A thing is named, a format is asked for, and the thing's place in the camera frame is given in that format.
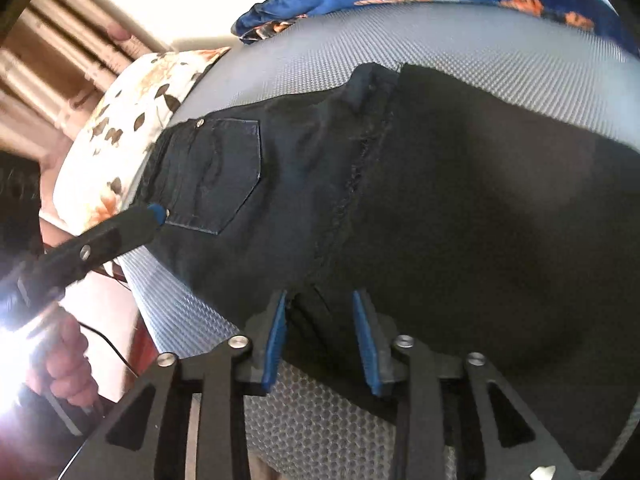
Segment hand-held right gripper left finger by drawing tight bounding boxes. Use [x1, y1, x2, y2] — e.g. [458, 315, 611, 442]
[82, 290, 289, 480]

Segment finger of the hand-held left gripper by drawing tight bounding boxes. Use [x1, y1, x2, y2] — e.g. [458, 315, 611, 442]
[40, 202, 167, 282]

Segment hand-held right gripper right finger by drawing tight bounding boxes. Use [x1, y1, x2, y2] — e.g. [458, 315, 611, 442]
[352, 290, 582, 480]

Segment black pants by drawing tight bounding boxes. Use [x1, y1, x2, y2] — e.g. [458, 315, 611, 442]
[132, 62, 640, 472]

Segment person's left hand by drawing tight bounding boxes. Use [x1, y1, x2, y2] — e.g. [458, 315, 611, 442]
[25, 316, 99, 409]

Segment white floral pillow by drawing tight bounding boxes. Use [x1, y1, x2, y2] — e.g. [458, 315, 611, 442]
[52, 46, 232, 229]

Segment grey mesh mat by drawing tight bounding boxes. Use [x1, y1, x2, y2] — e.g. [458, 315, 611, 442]
[120, 0, 640, 480]

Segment red wooden bed frame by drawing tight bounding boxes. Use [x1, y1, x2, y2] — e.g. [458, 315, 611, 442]
[42, 210, 167, 411]

